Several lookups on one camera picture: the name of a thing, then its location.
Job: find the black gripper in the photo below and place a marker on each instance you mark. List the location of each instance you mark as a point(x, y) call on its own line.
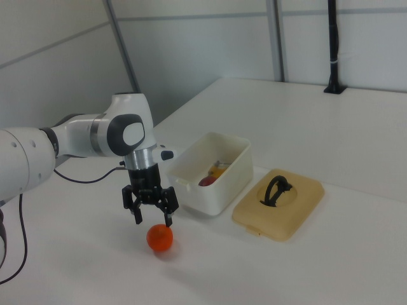
point(146, 184)

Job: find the red apple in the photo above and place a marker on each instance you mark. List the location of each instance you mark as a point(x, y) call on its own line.
point(206, 182)

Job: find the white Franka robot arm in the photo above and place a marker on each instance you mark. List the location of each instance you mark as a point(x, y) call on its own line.
point(79, 133)

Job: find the orange fruit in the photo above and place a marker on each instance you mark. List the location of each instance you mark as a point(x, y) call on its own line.
point(159, 238)

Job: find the white plastic container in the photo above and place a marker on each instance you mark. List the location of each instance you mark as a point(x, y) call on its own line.
point(203, 200)

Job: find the tan plastic container lid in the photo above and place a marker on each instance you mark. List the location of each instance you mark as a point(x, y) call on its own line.
point(302, 209)

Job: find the small yellow C-clamp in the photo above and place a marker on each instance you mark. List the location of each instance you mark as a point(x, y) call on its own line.
point(217, 171)

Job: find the grey partition frame post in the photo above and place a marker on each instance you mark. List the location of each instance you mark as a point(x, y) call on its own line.
point(276, 38)
point(124, 47)

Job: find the black post with base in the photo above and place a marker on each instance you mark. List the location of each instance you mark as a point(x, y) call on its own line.
point(334, 47)

